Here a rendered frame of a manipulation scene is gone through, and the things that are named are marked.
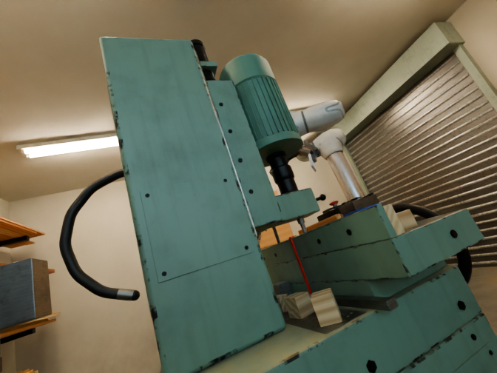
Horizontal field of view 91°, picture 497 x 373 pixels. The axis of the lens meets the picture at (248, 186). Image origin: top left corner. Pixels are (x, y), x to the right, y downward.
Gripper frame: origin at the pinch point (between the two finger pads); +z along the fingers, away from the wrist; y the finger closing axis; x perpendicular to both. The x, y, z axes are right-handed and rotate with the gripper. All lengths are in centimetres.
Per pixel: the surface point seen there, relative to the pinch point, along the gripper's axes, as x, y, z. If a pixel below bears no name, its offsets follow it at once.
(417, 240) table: 12, -23, 42
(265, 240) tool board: -236, 166, -167
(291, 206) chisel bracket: 10.0, -1.4, 22.7
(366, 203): -6.9, -17.2, 16.8
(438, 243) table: 9, -26, 42
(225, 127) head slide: 32.7, 3.5, 10.3
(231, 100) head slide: 35.0, 0.9, 1.7
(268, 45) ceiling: -2, 7, -190
